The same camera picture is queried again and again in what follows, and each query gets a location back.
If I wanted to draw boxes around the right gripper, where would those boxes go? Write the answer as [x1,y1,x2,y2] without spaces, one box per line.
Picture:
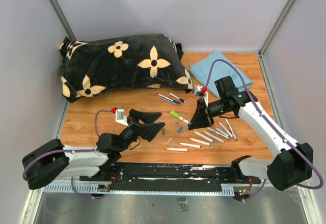
[188,97,231,130]

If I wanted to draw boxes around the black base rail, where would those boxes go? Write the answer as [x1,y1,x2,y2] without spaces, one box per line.
[77,162,261,192]

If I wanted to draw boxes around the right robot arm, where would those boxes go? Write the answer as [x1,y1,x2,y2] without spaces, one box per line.
[188,76,313,191]

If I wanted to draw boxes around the clear cap grey pen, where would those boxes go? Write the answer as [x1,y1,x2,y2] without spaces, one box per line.
[157,95,177,105]

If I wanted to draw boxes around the black floral pillow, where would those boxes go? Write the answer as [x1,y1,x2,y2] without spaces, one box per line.
[58,34,193,103]

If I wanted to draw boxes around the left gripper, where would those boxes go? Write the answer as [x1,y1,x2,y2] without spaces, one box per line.
[117,109,166,153]

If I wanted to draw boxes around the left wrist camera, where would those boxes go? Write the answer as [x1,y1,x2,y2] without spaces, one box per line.
[115,106,128,126]

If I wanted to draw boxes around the dark blue cap marker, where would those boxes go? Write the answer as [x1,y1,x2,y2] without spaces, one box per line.
[169,92,186,103]

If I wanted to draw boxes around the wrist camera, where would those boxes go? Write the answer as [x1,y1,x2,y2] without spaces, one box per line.
[115,106,128,126]
[192,85,209,105]

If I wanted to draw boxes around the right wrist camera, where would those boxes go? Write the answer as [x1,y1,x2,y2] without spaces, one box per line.
[192,85,209,105]

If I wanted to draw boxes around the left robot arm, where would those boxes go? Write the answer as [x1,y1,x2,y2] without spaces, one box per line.
[22,106,165,190]

